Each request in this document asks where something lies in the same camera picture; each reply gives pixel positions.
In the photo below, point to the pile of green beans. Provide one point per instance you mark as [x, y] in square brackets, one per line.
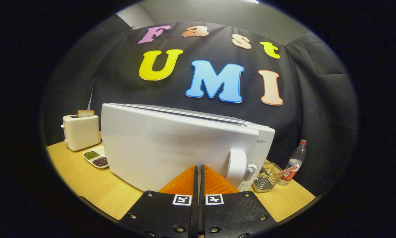
[91, 154]

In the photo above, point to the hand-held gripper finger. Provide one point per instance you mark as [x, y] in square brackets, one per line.
[194, 215]
[202, 215]

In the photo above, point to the white toaster oven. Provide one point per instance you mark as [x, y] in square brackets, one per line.
[168, 142]

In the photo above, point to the pile of dark beans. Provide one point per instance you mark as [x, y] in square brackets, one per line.
[100, 161]

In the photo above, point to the bread slice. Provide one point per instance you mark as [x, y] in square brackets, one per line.
[85, 113]

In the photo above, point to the cream toaster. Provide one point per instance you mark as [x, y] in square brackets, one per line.
[82, 132]

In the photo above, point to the clear plastic water bottle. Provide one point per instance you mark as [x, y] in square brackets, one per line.
[295, 158]

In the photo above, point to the white divided dish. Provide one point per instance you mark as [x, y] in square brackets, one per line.
[100, 149]

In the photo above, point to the red white striped straw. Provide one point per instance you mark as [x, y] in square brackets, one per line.
[285, 170]

